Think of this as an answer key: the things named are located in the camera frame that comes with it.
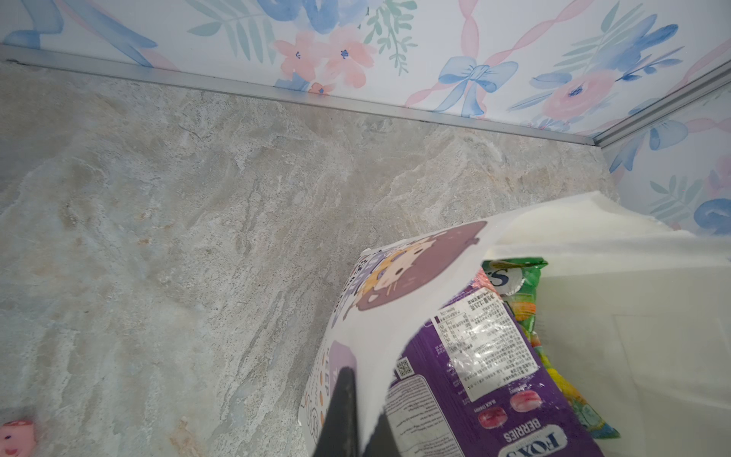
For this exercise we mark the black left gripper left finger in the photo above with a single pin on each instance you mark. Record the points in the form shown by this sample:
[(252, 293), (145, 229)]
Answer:
[(339, 436)]

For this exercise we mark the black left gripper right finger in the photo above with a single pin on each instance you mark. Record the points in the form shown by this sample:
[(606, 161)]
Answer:
[(382, 442)]

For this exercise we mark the purple Fox's candy packet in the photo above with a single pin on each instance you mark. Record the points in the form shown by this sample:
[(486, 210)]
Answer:
[(469, 384)]

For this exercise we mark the green Fox's spring tea packet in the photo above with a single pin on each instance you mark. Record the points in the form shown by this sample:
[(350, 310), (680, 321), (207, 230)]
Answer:
[(517, 281)]

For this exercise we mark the white printed paper bag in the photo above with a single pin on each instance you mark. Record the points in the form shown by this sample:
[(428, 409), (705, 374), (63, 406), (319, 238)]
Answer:
[(569, 328)]

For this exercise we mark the pink small toy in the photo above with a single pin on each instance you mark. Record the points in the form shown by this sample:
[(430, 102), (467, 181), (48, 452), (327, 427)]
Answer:
[(17, 439)]

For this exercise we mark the aluminium frame corner post right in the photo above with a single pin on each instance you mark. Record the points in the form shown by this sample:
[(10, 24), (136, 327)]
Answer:
[(686, 94)]

